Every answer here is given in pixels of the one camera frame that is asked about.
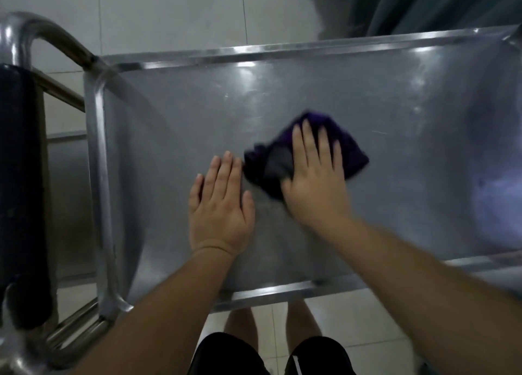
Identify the person's left hand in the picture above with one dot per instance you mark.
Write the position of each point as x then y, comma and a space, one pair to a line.
220, 219

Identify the person's right hand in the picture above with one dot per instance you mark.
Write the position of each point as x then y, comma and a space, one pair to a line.
316, 191

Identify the person's right thumb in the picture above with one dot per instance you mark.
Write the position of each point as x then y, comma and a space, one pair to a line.
287, 191

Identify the person's right middle finger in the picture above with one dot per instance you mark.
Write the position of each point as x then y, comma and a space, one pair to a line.
311, 146

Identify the person's left middle finger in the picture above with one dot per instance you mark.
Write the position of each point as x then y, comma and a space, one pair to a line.
223, 172

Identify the person's left thumb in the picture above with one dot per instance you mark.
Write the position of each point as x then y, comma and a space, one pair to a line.
248, 207

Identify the person's right little finger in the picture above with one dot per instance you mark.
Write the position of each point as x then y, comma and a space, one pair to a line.
337, 156

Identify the person's left little finger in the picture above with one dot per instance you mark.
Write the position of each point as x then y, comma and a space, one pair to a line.
196, 191

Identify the purple cleaning cloth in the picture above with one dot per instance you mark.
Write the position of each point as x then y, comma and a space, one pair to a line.
350, 154

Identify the person's right forearm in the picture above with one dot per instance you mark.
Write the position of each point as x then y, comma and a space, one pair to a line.
428, 297

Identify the person's left forearm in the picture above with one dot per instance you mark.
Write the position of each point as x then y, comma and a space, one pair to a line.
163, 313

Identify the stainless steel cart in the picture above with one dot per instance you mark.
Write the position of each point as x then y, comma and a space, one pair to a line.
183, 113

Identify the person's left leg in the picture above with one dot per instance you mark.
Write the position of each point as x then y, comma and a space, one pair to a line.
241, 321

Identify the person's leg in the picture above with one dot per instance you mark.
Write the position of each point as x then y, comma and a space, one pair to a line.
302, 319
241, 321

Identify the person's right leg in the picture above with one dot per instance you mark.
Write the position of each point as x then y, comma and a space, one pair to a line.
302, 319

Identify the black shorts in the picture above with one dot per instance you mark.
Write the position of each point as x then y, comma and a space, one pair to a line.
232, 356

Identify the dark teal curtain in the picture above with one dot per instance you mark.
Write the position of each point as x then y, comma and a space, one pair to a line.
408, 3

